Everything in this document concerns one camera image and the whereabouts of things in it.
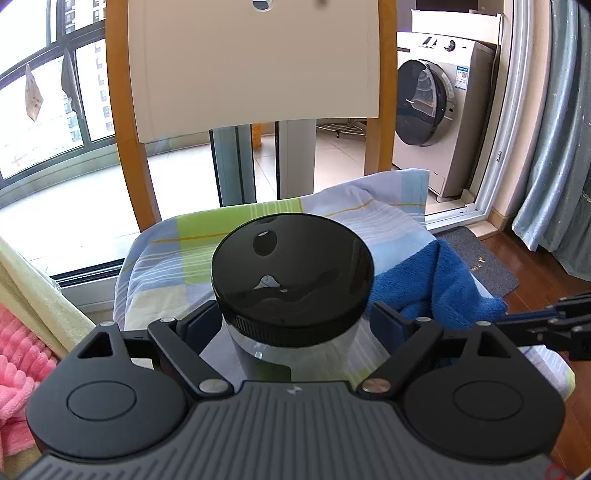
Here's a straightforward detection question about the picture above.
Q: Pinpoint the wooden chair with white back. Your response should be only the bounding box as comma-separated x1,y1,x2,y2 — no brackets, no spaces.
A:
105,0,399,234

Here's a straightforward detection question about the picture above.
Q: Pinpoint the clear jar with black lid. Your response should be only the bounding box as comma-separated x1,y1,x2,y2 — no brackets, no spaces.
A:
211,213,376,384

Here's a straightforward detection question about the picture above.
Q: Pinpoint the patterned hanging cloth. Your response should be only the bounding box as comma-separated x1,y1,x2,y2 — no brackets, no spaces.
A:
24,63,44,122

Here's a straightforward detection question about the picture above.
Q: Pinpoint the white sliding door frame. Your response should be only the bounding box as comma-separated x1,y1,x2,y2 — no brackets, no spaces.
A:
425,0,550,232

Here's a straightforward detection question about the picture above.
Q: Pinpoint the blue towel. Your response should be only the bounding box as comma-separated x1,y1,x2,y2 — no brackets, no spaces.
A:
369,240,509,330

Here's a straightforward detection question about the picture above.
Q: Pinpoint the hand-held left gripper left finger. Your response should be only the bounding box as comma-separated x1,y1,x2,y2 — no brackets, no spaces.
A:
76,300,234,401

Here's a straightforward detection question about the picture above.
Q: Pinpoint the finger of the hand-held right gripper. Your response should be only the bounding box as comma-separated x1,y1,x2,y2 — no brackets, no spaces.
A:
547,291,591,319
496,310,561,348

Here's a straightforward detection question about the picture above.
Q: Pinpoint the pink fluffy towel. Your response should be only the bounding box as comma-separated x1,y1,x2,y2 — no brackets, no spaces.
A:
0,302,58,455

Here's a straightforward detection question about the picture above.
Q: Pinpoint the grey hanging cloth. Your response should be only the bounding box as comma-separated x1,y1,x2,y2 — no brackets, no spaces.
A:
61,46,84,121

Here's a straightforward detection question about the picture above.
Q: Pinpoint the metal rack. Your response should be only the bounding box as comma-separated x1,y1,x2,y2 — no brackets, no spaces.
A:
316,119,370,139

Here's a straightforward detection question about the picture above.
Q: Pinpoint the grey blue curtain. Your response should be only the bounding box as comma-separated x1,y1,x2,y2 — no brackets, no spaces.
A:
512,0,591,280

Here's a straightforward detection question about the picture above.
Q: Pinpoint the grey door mat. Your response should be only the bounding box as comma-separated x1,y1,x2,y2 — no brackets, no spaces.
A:
436,226,520,298

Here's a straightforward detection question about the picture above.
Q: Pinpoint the black window frame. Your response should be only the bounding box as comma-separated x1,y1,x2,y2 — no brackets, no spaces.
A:
0,0,118,181

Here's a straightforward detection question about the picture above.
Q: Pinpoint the beige washing machine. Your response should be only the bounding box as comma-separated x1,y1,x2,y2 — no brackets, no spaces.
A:
392,9,504,201

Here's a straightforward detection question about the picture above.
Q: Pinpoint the pale yellow towel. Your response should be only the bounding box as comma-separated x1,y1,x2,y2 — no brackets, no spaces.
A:
0,235,98,476

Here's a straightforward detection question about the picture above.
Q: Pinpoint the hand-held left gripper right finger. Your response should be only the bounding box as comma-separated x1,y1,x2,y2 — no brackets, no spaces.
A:
355,301,525,401

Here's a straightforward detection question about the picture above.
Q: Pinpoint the checked bed sheet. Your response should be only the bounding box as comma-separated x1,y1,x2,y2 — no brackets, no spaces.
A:
113,168,575,402

